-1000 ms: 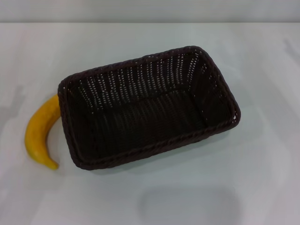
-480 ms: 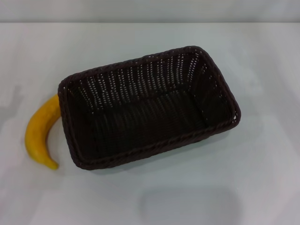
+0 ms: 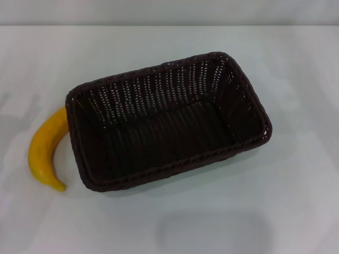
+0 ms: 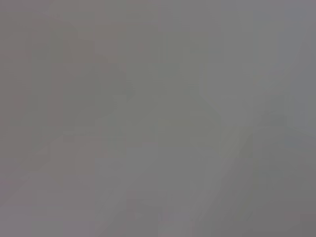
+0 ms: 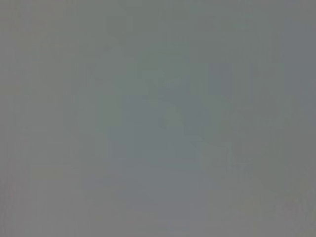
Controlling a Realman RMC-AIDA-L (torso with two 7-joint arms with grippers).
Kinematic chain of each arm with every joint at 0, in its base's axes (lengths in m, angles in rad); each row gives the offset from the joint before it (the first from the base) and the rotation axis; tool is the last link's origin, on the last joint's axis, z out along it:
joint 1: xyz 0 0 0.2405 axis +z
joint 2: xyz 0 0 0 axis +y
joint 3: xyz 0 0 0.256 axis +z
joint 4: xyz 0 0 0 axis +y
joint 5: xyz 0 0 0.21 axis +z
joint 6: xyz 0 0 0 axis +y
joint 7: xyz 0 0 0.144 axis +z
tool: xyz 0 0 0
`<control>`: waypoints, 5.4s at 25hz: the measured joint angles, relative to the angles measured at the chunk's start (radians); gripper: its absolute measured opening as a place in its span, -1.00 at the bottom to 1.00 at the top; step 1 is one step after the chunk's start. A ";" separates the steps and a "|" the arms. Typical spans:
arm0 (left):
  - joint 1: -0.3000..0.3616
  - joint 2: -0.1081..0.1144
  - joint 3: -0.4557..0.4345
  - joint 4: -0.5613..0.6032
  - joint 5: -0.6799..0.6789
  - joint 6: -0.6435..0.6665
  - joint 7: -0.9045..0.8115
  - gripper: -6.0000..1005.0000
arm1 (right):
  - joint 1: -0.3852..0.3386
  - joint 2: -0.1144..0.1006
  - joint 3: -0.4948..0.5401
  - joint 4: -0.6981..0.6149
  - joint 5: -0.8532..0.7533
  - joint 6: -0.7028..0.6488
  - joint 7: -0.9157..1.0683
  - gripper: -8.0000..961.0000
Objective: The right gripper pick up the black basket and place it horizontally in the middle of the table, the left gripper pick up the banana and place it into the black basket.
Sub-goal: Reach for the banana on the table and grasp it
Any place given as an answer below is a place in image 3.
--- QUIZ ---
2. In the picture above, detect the black woven plastic basket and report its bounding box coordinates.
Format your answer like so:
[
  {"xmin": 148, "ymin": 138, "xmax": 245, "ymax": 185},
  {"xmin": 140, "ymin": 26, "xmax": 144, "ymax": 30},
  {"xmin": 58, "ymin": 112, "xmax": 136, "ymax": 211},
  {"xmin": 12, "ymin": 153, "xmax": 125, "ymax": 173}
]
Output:
[{"xmin": 65, "ymin": 51, "xmax": 273, "ymax": 193}]

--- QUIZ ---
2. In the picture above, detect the yellow banana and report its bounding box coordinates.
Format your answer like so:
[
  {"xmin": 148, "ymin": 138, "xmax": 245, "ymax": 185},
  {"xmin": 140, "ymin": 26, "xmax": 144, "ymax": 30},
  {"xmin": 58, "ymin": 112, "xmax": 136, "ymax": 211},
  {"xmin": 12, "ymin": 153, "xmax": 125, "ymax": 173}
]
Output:
[{"xmin": 28, "ymin": 106, "xmax": 67, "ymax": 193}]

